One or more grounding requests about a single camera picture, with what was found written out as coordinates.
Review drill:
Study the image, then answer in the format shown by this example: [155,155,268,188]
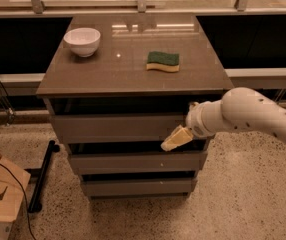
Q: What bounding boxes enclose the grey drawer cabinet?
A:
[37,14,233,185]

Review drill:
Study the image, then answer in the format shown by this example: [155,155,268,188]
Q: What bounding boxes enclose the black cable on floor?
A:
[0,148,38,240]

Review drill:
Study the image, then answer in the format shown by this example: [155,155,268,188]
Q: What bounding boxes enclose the grey top drawer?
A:
[51,114,185,144]

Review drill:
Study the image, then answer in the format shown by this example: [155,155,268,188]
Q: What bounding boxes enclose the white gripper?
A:
[161,101,215,151]

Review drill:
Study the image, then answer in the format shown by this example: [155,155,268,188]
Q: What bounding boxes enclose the grey middle drawer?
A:
[69,151,207,175]

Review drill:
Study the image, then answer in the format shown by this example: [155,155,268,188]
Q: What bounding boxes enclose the grey bottom drawer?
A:
[81,178,197,198]

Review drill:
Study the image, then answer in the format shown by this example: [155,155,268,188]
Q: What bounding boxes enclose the green and yellow sponge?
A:
[146,51,180,73]

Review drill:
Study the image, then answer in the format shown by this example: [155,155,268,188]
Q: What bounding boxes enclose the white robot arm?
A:
[161,87,286,151]

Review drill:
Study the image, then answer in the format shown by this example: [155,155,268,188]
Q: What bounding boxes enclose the white ceramic bowl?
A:
[63,28,101,57]

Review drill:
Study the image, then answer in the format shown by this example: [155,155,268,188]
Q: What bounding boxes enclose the black metal stand leg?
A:
[27,140,60,213]

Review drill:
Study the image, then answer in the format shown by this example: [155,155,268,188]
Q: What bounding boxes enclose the grey drawer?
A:
[69,151,207,175]
[51,114,185,144]
[81,178,197,198]

